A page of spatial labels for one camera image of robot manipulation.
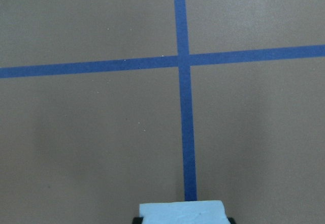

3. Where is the light blue foam block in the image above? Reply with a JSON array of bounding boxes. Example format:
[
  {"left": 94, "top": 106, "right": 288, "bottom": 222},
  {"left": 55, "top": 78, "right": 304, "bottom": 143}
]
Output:
[{"left": 139, "top": 200, "right": 230, "bottom": 224}]

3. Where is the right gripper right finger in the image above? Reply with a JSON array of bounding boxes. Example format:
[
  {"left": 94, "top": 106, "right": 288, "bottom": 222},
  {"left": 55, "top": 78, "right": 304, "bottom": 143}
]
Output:
[{"left": 227, "top": 217, "right": 236, "bottom": 224}]

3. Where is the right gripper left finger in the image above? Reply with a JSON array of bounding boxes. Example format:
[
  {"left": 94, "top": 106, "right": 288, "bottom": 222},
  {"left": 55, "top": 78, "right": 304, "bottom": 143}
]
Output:
[{"left": 132, "top": 217, "right": 144, "bottom": 224}]

